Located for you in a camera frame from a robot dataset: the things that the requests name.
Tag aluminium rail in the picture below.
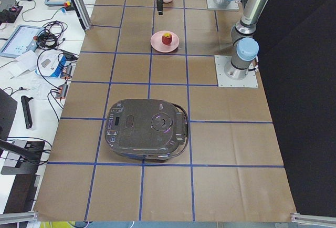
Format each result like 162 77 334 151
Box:
0 211 38 225
290 213 336 227

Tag near teach pendant tablet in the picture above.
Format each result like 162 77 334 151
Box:
1 25 43 58

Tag pink plate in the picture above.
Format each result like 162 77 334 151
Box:
150 30 180 53

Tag aluminium frame post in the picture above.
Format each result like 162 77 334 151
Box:
70 0 92 31

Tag grey usb hub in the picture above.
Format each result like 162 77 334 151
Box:
55 83 69 100
60 64 73 80

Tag black monitor stand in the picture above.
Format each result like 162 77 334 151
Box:
0 88 46 176

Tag aluminium rail bottom left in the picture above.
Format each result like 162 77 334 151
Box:
0 211 38 225

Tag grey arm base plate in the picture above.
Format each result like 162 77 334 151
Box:
214 55 258 88

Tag black electronics box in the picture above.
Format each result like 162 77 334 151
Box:
0 5 23 24

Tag dark grey rice cooker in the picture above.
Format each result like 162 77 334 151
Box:
104 99 190 161

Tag white paper sheets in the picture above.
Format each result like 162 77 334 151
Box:
9 50 38 77

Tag red apple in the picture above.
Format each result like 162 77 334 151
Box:
161 33 173 45

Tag black cable bundle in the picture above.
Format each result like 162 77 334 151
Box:
35 20 67 50

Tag aluminium rail bottom right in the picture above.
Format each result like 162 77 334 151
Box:
290 213 336 227

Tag blue white box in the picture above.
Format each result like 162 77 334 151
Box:
35 50 67 78

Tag black bar tool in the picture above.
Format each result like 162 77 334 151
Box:
21 96 33 129

